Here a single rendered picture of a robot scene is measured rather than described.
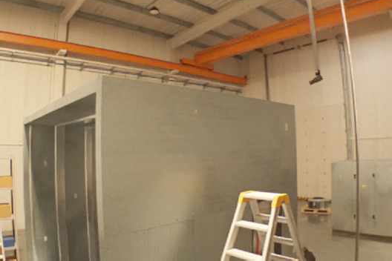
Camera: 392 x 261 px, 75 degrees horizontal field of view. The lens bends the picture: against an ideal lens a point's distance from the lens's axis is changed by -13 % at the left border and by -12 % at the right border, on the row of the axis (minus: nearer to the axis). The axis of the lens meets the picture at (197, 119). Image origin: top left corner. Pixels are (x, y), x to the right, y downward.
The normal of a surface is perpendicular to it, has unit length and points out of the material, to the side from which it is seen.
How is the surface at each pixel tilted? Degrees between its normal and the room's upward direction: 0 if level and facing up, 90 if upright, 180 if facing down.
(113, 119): 90
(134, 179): 90
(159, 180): 90
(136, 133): 90
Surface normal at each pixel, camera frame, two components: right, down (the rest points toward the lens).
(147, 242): 0.67, -0.08
